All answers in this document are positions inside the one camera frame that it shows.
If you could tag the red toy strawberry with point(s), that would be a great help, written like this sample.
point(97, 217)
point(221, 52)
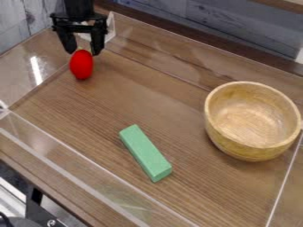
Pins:
point(82, 64)

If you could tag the black table leg bracket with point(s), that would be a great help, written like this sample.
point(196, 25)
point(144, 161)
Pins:
point(37, 213)

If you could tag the green rectangular block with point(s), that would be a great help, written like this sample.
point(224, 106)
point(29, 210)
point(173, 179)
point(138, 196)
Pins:
point(154, 163)

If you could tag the clear acrylic corner bracket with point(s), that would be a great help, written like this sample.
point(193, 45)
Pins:
point(109, 28)

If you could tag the wooden bowl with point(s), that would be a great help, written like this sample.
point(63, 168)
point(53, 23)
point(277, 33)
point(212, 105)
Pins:
point(252, 120)

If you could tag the clear acrylic tray wall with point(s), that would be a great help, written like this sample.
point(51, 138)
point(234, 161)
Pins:
point(102, 199)

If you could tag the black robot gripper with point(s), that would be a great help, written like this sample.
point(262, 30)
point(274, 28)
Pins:
point(79, 11)

